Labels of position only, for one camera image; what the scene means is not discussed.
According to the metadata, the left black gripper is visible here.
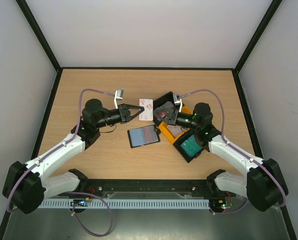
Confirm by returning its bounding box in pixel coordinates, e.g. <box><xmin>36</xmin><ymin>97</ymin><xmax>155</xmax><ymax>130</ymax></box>
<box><xmin>95</xmin><ymin>104</ymin><xmax>145</xmax><ymax>130</ymax></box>

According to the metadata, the red patterned white card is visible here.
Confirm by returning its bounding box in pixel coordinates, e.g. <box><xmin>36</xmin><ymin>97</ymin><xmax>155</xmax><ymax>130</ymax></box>
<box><xmin>139</xmin><ymin>98</ymin><xmax>154</xmax><ymax>121</ymax></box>
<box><xmin>167</xmin><ymin>124</ymin><xmax>183</xmax><ymax>138</ymax></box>

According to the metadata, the black card holder wallet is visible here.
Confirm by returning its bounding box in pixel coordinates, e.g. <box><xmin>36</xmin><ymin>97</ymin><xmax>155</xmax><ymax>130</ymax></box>
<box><xmin>127</xmin><ymin>124</ymin><xmax>161</xmax><ymax>148</ymax></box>

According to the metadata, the red circle white card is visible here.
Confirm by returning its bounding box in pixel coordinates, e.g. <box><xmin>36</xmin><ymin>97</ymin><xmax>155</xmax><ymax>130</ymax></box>
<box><xmin>143</xmin><ymin>125</ymin><xmax>159</xmax><ymax>144</ymax></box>

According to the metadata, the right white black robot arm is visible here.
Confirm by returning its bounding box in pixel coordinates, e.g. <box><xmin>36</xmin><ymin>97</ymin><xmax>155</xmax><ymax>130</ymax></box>
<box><xmin>153</xmin><ymin>102</ymin><xmax>288</xmax><ymax>212</ymax></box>

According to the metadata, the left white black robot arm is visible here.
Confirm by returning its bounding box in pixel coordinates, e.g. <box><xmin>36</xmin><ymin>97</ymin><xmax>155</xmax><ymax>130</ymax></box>
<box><xmin>2</xmin><ymin>98</ymin><xmax>145</xmax><ymax>214</ymax></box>

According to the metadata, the red striped card in tray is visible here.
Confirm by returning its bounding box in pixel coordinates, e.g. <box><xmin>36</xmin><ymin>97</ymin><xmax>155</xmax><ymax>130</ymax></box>
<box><xmin>156</xmin><ymin>101</ymin><xmax>175</xmax><ymax>118</ymax></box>

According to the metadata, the teal card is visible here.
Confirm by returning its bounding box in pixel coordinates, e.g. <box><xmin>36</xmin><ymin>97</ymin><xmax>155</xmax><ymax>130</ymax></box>
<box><xmin>180</xmin><ymin>135</ymin><xmax>202</xmax><ymax>158</ymax></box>

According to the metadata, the yellow tray middle compartment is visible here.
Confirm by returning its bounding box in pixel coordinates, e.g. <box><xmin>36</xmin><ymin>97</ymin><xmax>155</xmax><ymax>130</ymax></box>
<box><xmin>158</xmin><ymin>106</ymin><xmax>192</xmax><ymax>145</ymax></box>

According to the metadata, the black tray left compartment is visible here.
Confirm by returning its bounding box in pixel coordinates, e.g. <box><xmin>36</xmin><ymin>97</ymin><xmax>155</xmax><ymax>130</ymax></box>
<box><xmin>152</xmin><ymin>91</ymin><xmax>179</xmax><ymax>126</ymax></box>

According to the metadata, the left controller board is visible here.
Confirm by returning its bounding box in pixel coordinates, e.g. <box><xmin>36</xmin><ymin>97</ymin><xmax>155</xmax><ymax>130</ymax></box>
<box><xmin>68</xmin><ymin>197</ymin><xmax>93</xmax><ymax>214</ymax></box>

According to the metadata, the controller board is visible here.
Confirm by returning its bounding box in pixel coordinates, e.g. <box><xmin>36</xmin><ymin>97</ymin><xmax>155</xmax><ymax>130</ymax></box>
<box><xmin>209</xmin><ymin>196</ymin><xmax>234</xmax><ymax>214</ymax></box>
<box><xmin>68</xmin><ymin>197</ymin><xmax>93</xmax><ymax>214</ymax></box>

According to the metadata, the right controller board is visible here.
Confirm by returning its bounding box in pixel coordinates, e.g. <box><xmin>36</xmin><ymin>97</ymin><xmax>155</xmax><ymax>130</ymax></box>
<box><xmin>209</xmin><ymin>196</ymin><xmax>234</xmax><ymax>214</ymax></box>

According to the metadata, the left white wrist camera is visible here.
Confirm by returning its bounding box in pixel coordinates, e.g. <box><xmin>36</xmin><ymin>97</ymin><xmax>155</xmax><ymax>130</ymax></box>
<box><xmin>113</xmin><ymin>88</ymin><xmax>124</xmax><ymax>109</ymax></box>

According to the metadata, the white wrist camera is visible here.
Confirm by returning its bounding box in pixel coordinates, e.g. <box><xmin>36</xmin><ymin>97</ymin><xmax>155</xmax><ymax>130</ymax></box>
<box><xmin>113</xmin><ymin>88</ymin><xmax>124</xmax><ymax>109</ymax></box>
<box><xmin>172</xmin><ymin>93</ymin><xmax>183</xmax><ymax>113</ymax></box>

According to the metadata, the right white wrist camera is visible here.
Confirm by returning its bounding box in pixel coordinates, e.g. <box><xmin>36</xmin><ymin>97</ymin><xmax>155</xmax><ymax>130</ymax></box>
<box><xmin>172</xmin><ymin>93</ymin><xmax>183</xmax><ymax>113</ymax></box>

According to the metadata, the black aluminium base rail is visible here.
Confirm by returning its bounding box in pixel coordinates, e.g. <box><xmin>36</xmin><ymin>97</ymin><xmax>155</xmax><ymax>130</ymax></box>
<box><xmin>56</xmin><ymin>177</ymin><xmax>281</xmax><ymax>198</ymax></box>

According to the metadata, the light blue slotted cable duct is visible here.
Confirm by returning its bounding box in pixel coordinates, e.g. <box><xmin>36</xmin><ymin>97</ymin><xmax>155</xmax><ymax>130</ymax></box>
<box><xmin>39</xmin><ymin>198</ymin><xmax>210</xmax><ymax>210</ymax></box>

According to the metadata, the black frame post left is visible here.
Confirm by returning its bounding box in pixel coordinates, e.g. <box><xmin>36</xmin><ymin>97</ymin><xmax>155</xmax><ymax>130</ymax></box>
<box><xmin>15</xmin><ymin>0</ymin><xmax>63</xmax><ymax>72</ymax></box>

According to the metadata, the black frame post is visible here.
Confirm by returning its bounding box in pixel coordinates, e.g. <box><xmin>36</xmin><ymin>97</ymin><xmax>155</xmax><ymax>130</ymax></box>
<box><xmin>15</xmin><ymin>0</ymin><xmax>63</xmax><ymax>72</ymax></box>
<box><xmin>233</xmin><ymin>0</ymin><xmax>284</xmax><ymax>73</ymax></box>

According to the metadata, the black frame post right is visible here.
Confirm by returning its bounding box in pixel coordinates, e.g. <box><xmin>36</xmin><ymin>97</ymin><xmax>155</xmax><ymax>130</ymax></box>
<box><xmin>233</xmin><ymin>0</ymin><xmax>284</xmax><ymax>73</ymax></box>

